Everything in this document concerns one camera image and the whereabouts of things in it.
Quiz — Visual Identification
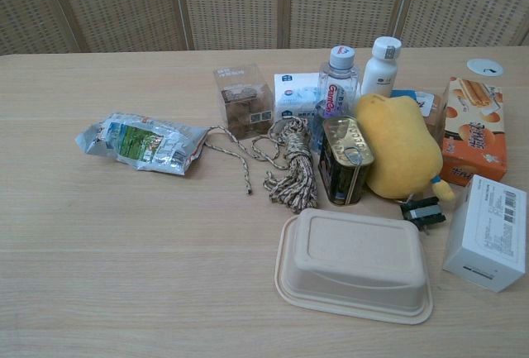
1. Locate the white blue tissue pack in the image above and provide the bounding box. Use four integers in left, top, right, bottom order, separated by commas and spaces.
273, 72, 324, 123

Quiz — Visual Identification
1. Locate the rectangular green tin can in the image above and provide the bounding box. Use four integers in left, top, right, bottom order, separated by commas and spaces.
316, 115, 376, 207

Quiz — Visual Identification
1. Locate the woven folding screen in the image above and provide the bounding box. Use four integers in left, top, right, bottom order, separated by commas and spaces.
0, 0, 529, 57

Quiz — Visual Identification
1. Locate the clear water bottle white cap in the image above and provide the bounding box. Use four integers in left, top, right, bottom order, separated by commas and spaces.
310, 45, 360, 155

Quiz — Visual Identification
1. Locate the yellow plush toy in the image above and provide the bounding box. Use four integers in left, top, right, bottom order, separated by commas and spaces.
355, 93, 456, 203

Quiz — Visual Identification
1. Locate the white round table grommet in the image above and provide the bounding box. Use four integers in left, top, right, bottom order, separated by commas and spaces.
465, 58, 504, 78

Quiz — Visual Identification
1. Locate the clear plastic cookie box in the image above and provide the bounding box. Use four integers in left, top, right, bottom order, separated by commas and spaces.
212, 62, 275, 140

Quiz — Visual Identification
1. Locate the white plastic pill bottle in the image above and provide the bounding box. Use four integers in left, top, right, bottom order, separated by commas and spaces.
361, 36, 403, 98

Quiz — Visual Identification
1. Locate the clear box blue label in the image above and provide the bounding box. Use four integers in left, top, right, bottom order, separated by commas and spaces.
390, 88, 448, 144

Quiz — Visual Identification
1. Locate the white green snack bag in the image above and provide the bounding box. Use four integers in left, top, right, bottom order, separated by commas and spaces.
74, 112, 209, 179

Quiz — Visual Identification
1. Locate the beige pulp food container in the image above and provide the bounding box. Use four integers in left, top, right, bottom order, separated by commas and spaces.
274, 208, 435, 326

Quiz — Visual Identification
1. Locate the orange biscuit box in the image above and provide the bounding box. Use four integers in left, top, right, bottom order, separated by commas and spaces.
440, 76, 508, 188

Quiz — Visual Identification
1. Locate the white cardboard box barcode label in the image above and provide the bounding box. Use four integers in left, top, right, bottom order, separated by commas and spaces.
441, 174, 529, 294

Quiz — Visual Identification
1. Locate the black grey binder clip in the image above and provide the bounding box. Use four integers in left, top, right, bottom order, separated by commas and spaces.
399, 195, 448, 233

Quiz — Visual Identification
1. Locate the braided patterned rope bundle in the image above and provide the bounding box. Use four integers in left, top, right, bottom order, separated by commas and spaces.
201, 117, 320, 215

